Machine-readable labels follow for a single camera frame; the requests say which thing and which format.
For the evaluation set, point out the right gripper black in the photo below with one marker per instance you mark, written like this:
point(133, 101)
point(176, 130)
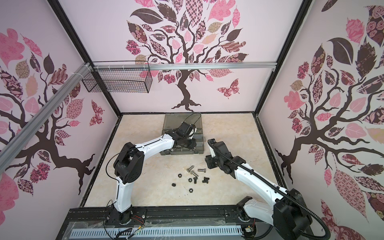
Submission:
point(208, 159)

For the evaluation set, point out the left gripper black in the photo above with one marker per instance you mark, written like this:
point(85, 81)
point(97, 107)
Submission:
point(192, 144)

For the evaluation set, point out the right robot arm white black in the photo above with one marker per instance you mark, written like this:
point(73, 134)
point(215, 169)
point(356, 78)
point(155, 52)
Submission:
point(290, 220)

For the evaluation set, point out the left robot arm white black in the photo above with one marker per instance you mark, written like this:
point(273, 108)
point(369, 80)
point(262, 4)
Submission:
point(129, 163)

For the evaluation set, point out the black socket screw pair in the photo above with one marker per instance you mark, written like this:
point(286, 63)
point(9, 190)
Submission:
point(205, 180)

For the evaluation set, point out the silver hex bolt upright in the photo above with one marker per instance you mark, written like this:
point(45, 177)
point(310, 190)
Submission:
point(190, 168)

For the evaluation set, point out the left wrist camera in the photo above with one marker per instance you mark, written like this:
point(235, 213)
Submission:
point(187, 130)

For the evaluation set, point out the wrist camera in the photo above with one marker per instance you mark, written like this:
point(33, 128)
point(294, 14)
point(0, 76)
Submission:
point(187, 130)
point(212, 151)

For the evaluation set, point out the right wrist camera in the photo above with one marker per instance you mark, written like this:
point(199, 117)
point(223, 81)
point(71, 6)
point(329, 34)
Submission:
point(212, 151)

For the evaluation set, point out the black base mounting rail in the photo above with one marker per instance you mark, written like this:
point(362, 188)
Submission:
point(139, 215)

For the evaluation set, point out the white slotted cable duct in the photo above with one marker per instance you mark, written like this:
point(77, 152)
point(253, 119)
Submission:
point(155, 232)

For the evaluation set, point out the black wire mesh basket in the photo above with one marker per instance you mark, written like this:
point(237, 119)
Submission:
point(119, 77)

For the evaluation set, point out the aluminium rail back wall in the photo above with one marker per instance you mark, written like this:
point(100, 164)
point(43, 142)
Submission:
point(195, 66)

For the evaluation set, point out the aluminium rail wall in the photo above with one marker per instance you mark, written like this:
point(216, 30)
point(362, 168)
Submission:
point(195, 66)
point(12, 149)

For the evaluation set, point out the aluminium rail left wall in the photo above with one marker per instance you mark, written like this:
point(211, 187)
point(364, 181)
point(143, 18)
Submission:
point(12, 149)

